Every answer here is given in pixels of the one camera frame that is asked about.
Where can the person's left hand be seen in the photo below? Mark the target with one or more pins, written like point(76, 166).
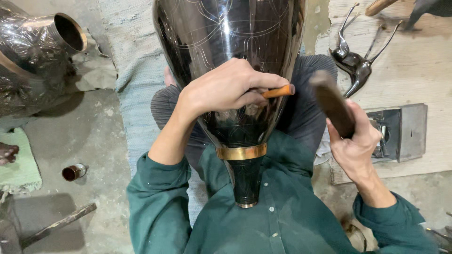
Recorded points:
point(215, 93)

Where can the plastic-wrapped metal vase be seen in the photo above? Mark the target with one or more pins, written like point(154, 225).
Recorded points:
point(31, 63)

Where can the dark metal rods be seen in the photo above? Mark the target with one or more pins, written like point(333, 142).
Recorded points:
point(441, 234)

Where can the white cloth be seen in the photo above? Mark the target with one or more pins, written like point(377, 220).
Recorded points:
point(323, 150)

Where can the person's bare foot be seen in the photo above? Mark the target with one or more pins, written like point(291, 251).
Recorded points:
point(169, 77)

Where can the grey crumpled sheet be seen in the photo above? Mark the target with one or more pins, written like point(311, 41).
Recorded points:
point(93, 67)

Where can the open grey metal box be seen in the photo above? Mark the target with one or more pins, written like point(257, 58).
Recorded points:
point(411, 130)

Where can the pale wooden board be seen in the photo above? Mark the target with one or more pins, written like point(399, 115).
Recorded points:
point(416, 70)

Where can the person's green shirt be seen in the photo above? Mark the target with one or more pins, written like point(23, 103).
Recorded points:
point(289, 218)

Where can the large black engraved metal vase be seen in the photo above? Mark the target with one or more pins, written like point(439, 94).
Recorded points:
point(229, 35)

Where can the small shiny metal tools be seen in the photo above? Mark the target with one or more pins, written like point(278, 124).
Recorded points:
point(382, 141)

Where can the person's right hand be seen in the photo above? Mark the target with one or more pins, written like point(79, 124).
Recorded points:
point(356, 151)

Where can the green floor mat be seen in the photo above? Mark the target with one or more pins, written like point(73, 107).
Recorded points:
point(19, 165)

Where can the small brown metal cylinder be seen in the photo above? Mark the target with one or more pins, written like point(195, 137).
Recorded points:
point(75, 172)

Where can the black metal deer figurine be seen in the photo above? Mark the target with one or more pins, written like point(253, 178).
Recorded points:
point(356, 67)

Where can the dark wooden mallet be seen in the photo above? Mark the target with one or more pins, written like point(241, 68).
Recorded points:
point(330, 100)

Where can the grey-blue woven rug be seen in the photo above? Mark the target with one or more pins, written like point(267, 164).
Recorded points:
point(137, 88)

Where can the person's grey trousers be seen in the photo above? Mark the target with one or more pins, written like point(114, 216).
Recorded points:
point(307, 116)

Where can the worn wooden stick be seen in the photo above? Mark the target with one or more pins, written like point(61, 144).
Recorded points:
point(58, 224)

